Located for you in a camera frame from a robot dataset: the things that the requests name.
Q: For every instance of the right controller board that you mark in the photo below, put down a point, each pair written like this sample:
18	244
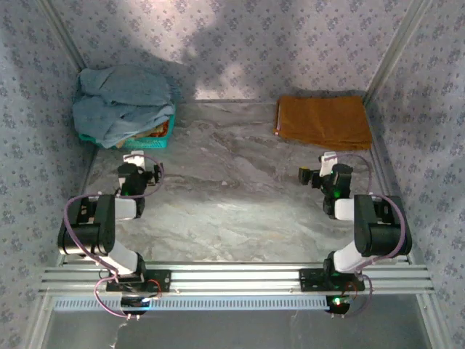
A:
338	303

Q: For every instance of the left controller board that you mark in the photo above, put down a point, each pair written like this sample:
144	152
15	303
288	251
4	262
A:
134	304

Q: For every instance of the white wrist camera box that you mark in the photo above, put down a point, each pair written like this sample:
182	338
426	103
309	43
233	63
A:
133	158
328	161

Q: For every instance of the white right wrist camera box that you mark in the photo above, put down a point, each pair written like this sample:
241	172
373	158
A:
328	161

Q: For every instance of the light blue trousers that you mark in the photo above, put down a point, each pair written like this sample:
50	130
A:
120	121

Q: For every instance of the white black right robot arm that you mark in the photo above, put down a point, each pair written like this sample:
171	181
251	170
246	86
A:
345	210

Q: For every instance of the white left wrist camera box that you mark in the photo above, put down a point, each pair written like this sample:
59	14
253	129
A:
133	158

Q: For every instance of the orange patterned garment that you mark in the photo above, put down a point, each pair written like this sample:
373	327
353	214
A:
161	129

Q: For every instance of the controller board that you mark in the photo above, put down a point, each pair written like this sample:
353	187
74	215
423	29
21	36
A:
338	303
134	304

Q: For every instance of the folded brown trousers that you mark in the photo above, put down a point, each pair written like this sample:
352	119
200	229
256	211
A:
323	121

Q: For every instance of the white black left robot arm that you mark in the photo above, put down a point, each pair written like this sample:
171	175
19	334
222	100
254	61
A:
127	209

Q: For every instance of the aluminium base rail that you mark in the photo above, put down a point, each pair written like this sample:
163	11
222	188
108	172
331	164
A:
236	278

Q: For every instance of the teal plastic basket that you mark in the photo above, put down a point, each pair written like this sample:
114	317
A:
152	144

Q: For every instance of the aluminium frame post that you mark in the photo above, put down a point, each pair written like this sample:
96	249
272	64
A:
396	43

